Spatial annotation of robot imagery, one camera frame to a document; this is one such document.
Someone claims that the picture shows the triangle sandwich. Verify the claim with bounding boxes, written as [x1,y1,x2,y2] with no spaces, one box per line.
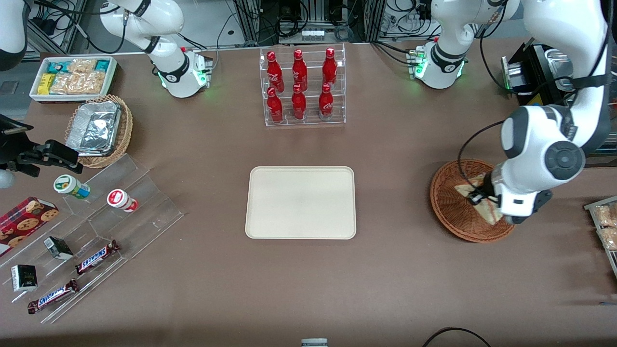
[456,173,505,226]

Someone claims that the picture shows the brown round wicker basket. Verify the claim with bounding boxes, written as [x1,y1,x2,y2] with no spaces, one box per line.
[430,159,516,243]

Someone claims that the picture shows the aluminium foil tray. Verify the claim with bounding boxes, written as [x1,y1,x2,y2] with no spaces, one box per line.
[66,101,122,157]

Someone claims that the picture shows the light wicker basket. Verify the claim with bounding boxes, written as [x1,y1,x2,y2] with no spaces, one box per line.
[65,94,134,169]

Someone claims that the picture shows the cream plastic tray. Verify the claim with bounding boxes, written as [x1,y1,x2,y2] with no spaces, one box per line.
[245,166,357,240]

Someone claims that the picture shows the green lid white cup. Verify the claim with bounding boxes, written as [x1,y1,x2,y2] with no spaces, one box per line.
[53,174,91,200]

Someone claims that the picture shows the red tartan cookie box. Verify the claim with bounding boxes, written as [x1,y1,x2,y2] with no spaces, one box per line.
[0,196,60,257]

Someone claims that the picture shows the white plastic snack bin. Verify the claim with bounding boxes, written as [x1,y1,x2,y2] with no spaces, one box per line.
[29,56,119,103]

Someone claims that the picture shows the clear cracker bag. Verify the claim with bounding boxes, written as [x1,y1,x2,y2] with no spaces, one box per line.
[67,58,98,75]
[77,71,107,95]
[50,72,80,95]

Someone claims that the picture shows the red lid white cup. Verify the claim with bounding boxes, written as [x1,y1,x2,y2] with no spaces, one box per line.
[107,189,139,213]

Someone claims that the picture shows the small black box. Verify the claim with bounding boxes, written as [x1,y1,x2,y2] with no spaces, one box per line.
[43,236,74,261]
[11,264,38,293]

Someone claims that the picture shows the clear pastry bag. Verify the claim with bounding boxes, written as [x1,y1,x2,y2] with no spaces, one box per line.
[598,227,617,251]
[593,204,617,228]

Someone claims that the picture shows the clear acrylic stepped stand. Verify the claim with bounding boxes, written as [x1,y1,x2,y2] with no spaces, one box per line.
[0,153,185,324]

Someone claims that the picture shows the snickers chocolate bar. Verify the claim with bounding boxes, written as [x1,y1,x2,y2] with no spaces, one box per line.
[75,240,121,276]
[27,279,80,315]

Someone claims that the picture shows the black appliance with steel pan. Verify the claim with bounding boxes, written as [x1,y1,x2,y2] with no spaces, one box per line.
[500,42,617,168]

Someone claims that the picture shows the red cola bottle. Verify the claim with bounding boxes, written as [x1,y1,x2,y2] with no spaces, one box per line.
[267,87,283,124]
[319,83,334,119]
[291,84,307,120]
[322,47,338,86]
[267,51,285,93]
[292,49,308,91]

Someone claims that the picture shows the clear acrylic bottle rack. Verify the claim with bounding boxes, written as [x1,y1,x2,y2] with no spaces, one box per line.
[259,43,347,127]

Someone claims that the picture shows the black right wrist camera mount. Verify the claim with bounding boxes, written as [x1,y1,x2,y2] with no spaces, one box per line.
[0,113,35,164]

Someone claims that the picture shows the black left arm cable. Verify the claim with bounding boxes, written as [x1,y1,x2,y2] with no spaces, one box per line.
[457,120,506,196]

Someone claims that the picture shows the grey wire tray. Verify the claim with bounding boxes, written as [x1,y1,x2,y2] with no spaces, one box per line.
[583,195,617,280]

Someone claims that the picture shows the black loop cable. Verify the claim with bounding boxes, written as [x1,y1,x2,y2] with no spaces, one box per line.
[422,327,492,347]

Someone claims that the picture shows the aluminium frame post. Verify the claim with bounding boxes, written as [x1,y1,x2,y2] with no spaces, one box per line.
[362,0,386,43]
[235,0,263,45]

